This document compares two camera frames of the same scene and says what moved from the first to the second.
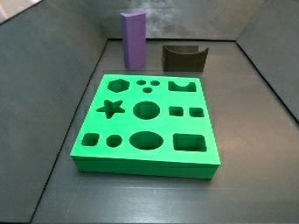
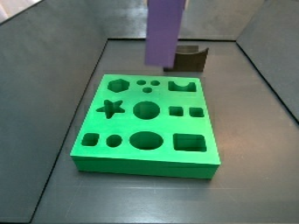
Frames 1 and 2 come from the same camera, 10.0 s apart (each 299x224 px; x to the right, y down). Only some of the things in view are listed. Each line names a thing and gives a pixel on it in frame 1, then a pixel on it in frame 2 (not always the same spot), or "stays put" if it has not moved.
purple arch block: x=134 y=25 to x=163 y=25
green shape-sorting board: x=148 y=128 stays put
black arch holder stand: x=183 y=58 stays put
